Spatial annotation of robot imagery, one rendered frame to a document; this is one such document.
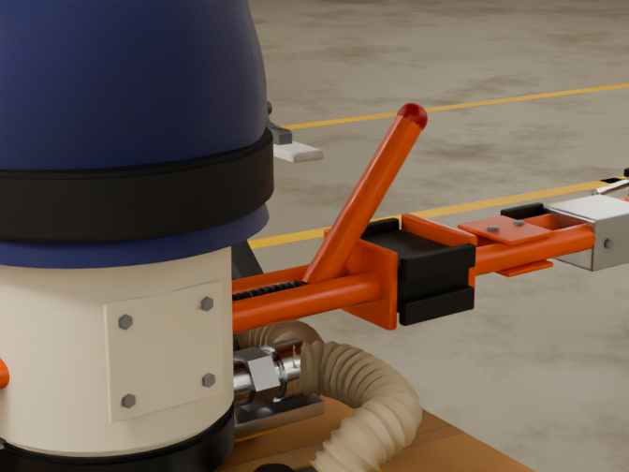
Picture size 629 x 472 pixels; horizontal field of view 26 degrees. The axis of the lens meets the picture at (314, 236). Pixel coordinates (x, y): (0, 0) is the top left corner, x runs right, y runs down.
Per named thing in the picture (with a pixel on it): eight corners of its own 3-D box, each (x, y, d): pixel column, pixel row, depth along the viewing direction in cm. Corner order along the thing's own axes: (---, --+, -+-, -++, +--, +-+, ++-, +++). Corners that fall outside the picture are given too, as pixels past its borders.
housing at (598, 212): (595, 273, 112) (598, 221, 111) (536, 255, 117) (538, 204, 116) (652, 259, 116) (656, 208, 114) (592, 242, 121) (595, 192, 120)
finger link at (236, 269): (197, 204, 125) (193, 213, 126) (247, 305, 121) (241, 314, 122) (234, 199, 127) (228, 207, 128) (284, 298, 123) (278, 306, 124)
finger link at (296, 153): (277, 144, 119) (277, 136, 119) (324, 158, 114) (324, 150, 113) (248, 148, 117) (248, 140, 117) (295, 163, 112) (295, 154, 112)
